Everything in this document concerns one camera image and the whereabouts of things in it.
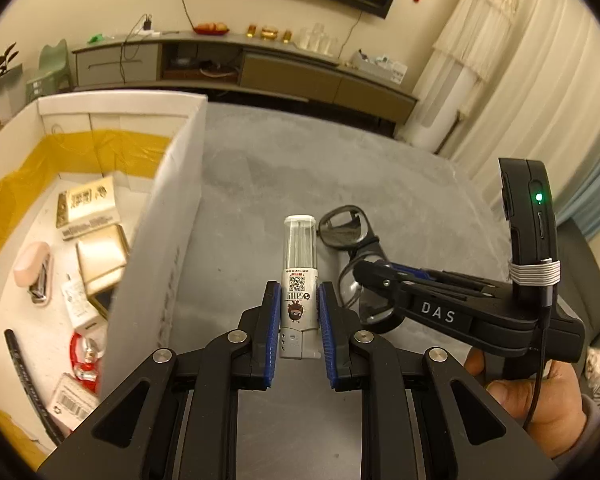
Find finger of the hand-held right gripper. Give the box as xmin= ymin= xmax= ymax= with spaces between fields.
xmin=396 ymin=265 xmax=512 ymax=298
xmin=353 ymin=258 xmax=512 ymax=312

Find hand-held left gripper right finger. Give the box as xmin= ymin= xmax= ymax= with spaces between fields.
xmin=315 ymin=281 xmax=567 ymax=480

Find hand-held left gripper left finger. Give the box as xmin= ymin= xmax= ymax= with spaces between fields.
xmin=36 ymin=280 xmax=282 ymax=480

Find black-framed safety glasses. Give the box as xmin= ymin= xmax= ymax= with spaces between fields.
xmin=317 ymin=204 xmax=406 ymax=336

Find white clear-topped tube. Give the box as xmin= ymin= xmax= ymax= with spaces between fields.
xmin=278 ymin=214 xmax=322 ymax=361

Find white cardboard box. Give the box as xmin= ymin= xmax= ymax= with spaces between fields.
xmin=0 ymin=91 xmax=209 ymax=462

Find gold tin box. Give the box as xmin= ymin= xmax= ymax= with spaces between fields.
xmin=74 ymin=223 xmax=130 ymax=322

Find white charger adapter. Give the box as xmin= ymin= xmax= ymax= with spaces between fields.
xmin=59 ymin=273 xmax=109 ymax=334

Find red toy figure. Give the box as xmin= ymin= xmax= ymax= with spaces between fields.
xmin=68 ymin=332 xmax=106 ymax=396

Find red staples box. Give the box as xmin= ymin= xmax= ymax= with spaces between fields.
xmin=49 ymin=373 xmax=100 ymax=431

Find cream tissue pack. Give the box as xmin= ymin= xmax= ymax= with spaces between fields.
xmin=54 ymin=177 xmax=119 ymax=241

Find black marker pen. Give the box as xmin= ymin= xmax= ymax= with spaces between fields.
xmin=3 ymin=328 xmax=66 ymax=449

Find pink stapler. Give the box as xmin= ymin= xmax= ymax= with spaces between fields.
xmin=13 ymin=241 xmax=54 ymax=305

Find person's right forearm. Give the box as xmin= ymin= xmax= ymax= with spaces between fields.
xmin=550 ymin=392 xmax=600 ymax=461

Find person's right hand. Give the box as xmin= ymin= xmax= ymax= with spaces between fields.
xmin=464 ymin=347 xmax=589 ymax=456

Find dark chair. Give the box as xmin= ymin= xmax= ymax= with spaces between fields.
xmin=554 ymin=217 xmax=600 ymax=362

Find lace-covered standing air conditioner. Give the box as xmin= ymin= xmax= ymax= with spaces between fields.
xmin=397 ymin=0 xmax=521 ymax=154

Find white desk organizer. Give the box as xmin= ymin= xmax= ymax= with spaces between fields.
xmin=350 ymin=49 xmax=409 ymax=84

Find long television cabinet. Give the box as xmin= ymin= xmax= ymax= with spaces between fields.
xmin=69 ymin=32 xmax=420 ymax=126

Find pale curtain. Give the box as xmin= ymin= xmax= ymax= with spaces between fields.
xmin=445 ymin=0 xmax=600 ymax=242

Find group of clear drinking glasses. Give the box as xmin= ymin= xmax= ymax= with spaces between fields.
xmin=298 ymin=22 xmax=344 ymax=56

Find yellow plastic liner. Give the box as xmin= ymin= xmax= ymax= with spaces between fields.
xmin=0 ymin=129 xmax=174 ymax=291

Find black plug charger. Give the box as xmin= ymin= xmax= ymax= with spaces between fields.
xmin=120 ymin=14 xmax=161 ymax=83

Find green plastic chair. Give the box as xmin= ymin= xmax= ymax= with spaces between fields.
xmin=25 ymin=39 xmax=74 ymax=101

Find potted plant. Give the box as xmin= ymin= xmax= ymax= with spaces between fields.
xmin=0 ymin=42 xmax=29 ymax=121

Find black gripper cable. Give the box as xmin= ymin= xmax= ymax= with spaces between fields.
xmin=522 ymin=257 xmax=554 ymax=432

